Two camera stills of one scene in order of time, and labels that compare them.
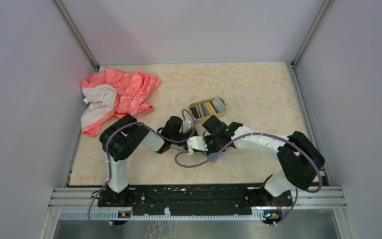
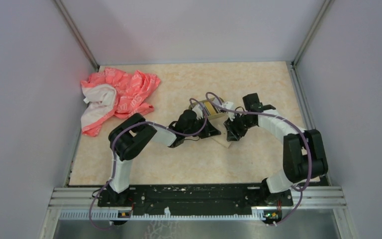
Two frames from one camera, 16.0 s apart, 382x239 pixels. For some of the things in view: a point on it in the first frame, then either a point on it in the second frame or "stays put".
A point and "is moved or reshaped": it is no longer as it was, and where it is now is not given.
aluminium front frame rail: [306, 198] stays put
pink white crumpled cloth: [110, 93] stays put
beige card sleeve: [213, 157] is moved or reshaped
